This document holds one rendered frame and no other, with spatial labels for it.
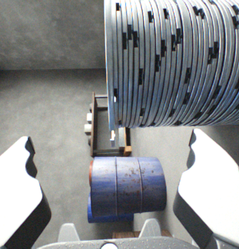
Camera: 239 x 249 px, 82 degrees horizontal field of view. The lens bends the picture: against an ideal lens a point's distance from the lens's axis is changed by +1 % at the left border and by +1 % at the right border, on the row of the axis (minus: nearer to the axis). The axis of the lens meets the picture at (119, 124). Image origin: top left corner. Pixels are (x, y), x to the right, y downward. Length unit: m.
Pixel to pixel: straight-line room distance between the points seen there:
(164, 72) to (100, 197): 0.84
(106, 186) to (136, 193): 0.19
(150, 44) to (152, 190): 0.87
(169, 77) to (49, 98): 4.64
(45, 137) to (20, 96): 1.60
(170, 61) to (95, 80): 4.57
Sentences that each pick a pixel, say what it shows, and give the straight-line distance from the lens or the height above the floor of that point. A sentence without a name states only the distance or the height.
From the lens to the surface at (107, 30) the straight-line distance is 0.18.
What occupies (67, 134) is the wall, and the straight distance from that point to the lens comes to 4.12.
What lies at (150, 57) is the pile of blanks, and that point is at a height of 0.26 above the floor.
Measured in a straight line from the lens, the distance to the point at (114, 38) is 0.25.
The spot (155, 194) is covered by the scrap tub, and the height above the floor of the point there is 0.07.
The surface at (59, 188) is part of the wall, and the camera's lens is 3.98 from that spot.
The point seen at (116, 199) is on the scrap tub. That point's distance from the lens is 0.98.
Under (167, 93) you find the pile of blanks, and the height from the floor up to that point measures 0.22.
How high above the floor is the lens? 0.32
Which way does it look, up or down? 2 degrees down
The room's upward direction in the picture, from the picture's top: 92 degrees counter-clockwise
